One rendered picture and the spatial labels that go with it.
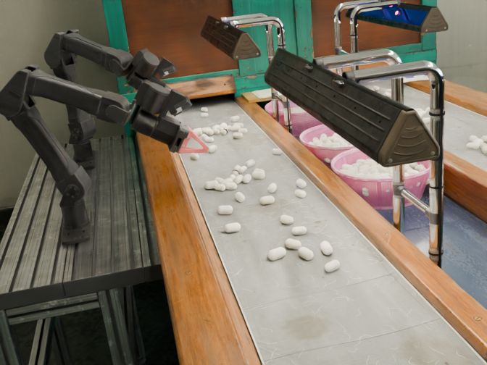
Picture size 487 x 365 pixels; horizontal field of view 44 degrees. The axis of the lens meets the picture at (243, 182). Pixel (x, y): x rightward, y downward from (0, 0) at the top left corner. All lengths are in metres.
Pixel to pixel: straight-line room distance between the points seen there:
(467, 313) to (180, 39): 1.75
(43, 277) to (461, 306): 0.91
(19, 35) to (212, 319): 2.60
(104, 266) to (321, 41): 1.49
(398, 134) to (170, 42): 1.77
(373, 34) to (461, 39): 1.35
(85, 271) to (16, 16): 2.15
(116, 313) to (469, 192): 0.88
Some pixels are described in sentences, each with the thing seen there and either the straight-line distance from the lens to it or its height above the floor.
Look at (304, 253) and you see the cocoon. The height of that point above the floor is 0.76.
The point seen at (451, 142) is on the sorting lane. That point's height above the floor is 0.74.
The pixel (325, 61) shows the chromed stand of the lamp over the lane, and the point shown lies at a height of 1.12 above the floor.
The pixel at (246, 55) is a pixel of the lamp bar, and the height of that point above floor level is 1.05.
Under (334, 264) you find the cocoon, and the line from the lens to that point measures 1.16.
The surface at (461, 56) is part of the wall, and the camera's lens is 3.98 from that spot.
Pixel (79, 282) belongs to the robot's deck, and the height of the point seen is 0.66.
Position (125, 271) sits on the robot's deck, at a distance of 1.42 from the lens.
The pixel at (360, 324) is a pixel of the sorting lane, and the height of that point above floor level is 0.74.
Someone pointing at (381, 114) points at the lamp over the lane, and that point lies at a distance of 0.83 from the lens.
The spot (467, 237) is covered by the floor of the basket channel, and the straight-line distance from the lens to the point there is 1.44.
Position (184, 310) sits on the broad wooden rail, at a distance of 1.05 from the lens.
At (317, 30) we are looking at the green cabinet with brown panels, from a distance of 2.59.
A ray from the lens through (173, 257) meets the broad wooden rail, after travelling 1.22.
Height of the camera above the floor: 1.31
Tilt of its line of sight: 21 degrees down
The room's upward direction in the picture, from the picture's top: 6 degrees counter-clockwise
